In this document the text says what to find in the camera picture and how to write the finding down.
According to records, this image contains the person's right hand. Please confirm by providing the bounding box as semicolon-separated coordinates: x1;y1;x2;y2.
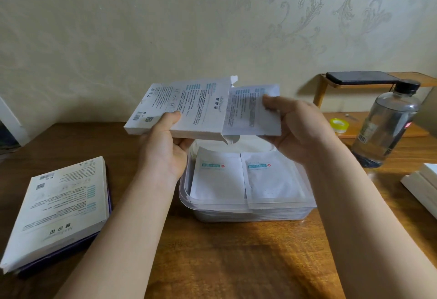
260;95;349;166

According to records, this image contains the person's left hand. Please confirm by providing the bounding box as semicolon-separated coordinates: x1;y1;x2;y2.
138;111;195;182

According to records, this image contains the white container lid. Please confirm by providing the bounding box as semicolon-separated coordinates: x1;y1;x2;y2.
189;135;277;156

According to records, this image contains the clear plastic container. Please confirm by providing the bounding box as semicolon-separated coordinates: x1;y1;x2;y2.
178;138;317;224

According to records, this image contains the white box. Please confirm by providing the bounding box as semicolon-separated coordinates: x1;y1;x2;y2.
0;156;110;274
400;171;437;219

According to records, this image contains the purple box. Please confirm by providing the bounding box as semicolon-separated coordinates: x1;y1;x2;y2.
17;186;112;277

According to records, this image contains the person's right forearm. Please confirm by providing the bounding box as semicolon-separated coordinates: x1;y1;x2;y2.
304;145;437;299

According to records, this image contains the person's left forearm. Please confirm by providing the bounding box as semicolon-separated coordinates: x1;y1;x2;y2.
54;169;182;299

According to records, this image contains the yellow tape roll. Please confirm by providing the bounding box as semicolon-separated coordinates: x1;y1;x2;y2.
329;118;350;134

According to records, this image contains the small wooden desk shelf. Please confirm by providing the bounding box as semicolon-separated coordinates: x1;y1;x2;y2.
312;72;437;138

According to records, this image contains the clear bottle with black cap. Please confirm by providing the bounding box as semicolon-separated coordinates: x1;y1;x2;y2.
351;79;422;169

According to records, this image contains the black smartphone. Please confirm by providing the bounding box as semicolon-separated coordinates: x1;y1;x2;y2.
325;71;400;85

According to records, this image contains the white bookshelf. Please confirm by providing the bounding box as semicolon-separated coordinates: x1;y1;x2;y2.
0;96;30;148

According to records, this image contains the dark blue bundle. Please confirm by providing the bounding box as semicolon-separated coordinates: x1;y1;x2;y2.
0;121;20;149

